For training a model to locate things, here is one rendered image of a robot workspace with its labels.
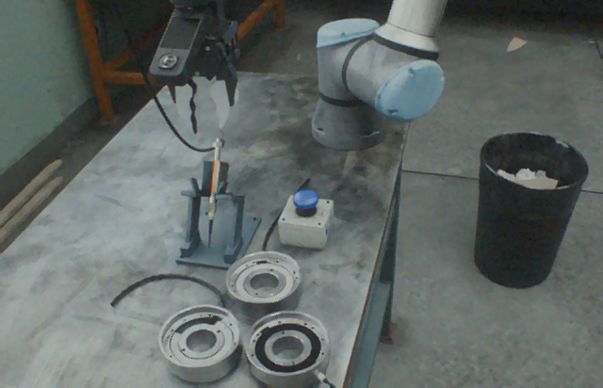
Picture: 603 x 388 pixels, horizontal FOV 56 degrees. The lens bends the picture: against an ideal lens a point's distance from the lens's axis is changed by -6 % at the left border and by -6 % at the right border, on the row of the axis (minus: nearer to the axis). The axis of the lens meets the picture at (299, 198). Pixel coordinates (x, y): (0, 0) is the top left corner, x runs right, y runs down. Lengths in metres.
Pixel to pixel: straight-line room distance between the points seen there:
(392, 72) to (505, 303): 1.19
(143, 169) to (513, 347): 1.22
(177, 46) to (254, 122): 0.54
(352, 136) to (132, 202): 0.43
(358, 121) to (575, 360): 1.09
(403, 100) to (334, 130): 0.21
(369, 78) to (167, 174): 0.42
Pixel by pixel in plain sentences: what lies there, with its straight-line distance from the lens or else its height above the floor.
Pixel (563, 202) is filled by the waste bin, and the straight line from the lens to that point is 1.86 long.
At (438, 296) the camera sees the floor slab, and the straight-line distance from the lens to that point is 2.01.
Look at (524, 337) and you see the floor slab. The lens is 1.94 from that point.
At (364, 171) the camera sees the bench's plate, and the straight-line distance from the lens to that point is 1.10.
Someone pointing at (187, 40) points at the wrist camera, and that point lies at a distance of 0.78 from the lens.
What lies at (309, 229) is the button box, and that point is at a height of 0.84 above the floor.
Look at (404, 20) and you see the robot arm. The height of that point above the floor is 1.08.
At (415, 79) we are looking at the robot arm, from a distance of 0.99.
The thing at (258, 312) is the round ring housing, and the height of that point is 0.82.
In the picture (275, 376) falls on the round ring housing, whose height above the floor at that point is 0.84.
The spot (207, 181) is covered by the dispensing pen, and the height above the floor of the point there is 0.91.
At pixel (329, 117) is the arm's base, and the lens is 1.16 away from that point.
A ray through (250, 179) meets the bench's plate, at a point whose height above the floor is 0.80.
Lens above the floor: 1.41
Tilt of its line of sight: 36 degrees down
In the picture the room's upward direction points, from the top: 3 degrees counter-clockwise
